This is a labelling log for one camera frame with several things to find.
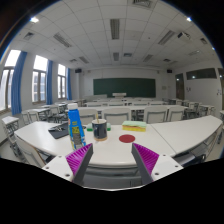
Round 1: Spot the green sponge behind cup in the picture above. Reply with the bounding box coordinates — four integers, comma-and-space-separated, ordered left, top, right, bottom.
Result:
86, 123, 111, 131

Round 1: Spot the white chair far right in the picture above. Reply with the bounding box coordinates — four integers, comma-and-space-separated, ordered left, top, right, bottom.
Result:
167, 106, 184, 122

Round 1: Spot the white chair left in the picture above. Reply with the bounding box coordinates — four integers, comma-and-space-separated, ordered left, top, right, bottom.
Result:
79, 108, 97, 125

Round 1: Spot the blue curtain left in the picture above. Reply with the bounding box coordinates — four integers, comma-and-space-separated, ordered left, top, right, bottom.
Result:
11, 51, 27, 115

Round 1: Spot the green chalkboard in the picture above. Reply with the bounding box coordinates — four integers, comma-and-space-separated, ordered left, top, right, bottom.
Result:
93, 78, 156, 98

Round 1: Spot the red round coaster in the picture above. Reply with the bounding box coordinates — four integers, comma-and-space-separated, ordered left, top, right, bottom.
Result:
119, 134, 135, 143

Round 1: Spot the blue plastic bottle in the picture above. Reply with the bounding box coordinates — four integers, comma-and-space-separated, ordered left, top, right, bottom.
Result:
68, 103, 86, 150

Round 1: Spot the white chair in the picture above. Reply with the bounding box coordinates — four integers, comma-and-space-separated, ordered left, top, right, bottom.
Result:
167, 106, 184, 122
143, 105, 167, 124
79, 108, 97, 125
102, 108, 131, 125

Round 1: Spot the blue curtain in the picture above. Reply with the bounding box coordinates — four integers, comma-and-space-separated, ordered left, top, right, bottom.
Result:
11, 51, 27, 115
46, 60, 53, 105

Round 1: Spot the white chair centre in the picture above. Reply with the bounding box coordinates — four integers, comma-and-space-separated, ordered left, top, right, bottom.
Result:
102, 108, 131, 125

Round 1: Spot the dark cup with tan base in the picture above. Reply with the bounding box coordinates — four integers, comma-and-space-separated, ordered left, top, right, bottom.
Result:
92, 119, 107, 141

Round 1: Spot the white curved desk right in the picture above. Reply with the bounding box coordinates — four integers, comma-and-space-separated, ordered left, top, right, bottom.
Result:
152, 115, 222, 154

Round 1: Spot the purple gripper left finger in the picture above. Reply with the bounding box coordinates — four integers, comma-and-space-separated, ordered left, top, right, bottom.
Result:
66, 144, 93, 185

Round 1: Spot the blue curtain middle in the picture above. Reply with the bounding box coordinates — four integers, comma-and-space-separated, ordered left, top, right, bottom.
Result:
46, 60, 53, 105

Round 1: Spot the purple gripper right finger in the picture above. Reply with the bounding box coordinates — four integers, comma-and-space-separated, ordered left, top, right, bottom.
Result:
131, 143, 159, 185

